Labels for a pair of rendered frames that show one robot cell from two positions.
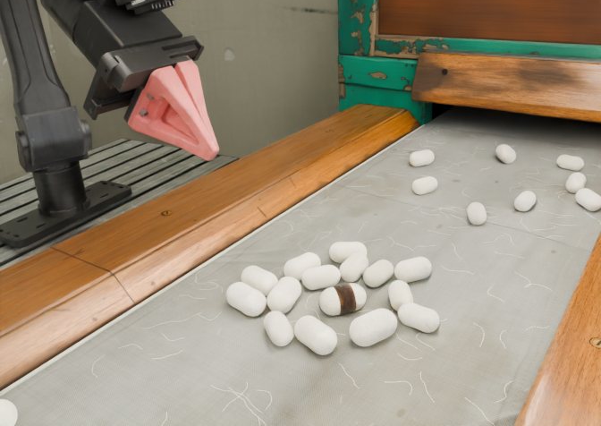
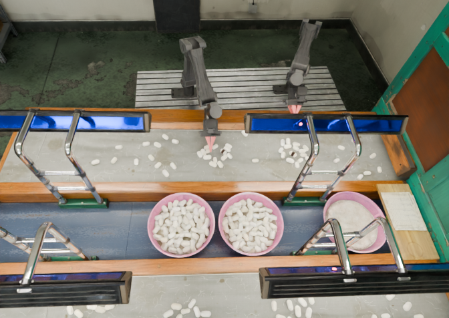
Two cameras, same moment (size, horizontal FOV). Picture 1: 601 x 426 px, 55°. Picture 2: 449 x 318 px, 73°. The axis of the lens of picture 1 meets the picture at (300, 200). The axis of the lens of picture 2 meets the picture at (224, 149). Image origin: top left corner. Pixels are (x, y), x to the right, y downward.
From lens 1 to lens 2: 110 cm
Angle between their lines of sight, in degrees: 46
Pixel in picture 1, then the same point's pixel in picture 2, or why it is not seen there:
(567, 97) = (394, 157)
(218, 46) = (423, 20)
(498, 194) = not seen: hidden behind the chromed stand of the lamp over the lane
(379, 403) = (278, 168)
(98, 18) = (290, 92)
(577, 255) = not seen: hidden behind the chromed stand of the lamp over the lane
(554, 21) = (415, 139)
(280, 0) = not seen: outside the picture
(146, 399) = (259, 145)
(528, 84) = (393, 147)
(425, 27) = (399, 111)
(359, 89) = (379, 109)
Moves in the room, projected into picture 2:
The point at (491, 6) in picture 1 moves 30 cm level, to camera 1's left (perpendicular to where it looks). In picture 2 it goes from (410, 122) to (358, 84)
